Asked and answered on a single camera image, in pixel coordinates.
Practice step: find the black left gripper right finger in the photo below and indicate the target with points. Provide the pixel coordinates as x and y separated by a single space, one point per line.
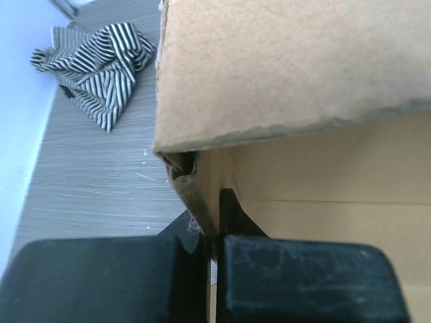
261 279

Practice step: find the cardboard box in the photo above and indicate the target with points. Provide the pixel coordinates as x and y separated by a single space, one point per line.
316 114

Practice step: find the black white striped cloth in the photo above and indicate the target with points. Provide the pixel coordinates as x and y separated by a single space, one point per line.
96 71

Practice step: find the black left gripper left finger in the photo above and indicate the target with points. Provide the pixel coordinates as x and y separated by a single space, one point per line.
161 278

